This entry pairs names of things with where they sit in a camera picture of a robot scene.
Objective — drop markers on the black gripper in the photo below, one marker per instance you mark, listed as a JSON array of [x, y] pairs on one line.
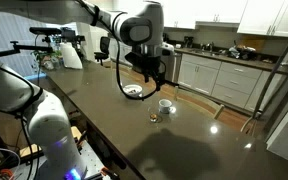
[[154, 63]]

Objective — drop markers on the small trail mix portion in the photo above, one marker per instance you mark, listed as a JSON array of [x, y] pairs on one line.
[[153, 117]]

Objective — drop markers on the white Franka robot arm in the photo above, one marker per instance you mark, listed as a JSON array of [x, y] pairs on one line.
[[50, 126]]

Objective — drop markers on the white ceramic bowl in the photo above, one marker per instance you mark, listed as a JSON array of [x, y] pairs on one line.
[[132, 90]]

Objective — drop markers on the trail mix heap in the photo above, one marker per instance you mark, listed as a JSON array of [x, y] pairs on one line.
[[132, 89]]

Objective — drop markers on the stainless steel dishwasher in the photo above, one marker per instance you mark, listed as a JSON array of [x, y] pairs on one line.
[[175, 68]]

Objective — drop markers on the white ceramic mug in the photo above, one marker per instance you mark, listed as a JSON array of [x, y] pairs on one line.
[[165, 106]]

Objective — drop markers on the white lower kitchen cabinets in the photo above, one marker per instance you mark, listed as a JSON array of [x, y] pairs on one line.
[[200, 76]]

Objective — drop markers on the white kitchen cabinets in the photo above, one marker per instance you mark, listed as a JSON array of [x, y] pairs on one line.
[[260, 16], [200, 76]]

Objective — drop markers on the black coffee maker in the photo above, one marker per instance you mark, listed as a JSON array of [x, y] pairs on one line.
[[188, 41]]

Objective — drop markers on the black office chair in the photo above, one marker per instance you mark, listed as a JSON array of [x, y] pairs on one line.
[[104, 45]]

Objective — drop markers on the chrome sink faucet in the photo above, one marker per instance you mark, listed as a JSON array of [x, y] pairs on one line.
[[210, 46]]

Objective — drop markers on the white jug appliance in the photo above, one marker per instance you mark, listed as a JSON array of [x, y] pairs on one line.
[[70, 56]]

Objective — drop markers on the black boxy device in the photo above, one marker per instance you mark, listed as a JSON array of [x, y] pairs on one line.
[[71, 34]]

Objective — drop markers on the pile of counter clutter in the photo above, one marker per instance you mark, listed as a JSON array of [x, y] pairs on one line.
[[242, 52]]

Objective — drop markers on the dark kitchen countertop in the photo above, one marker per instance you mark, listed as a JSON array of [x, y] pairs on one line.
[[247, 62]]

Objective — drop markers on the wooden cutting board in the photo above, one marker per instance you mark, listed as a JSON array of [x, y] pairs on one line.
[[255, 42]]

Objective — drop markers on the dark metal pole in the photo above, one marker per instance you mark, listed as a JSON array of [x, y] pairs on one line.
[[274, 71]]

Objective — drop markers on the white upper kitchen cabinets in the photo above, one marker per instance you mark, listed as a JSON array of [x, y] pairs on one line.
[[260, 16]]

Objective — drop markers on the light wood board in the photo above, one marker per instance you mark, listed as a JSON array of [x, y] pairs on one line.
[[26, 151]]

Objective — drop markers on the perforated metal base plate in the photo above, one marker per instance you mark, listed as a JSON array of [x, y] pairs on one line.
[[92, 160]]

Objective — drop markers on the black stereo camera bar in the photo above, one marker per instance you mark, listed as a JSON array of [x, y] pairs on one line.
[[45, 30]]

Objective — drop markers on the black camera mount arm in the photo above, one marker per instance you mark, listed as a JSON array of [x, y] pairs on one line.
[[34, 48]]

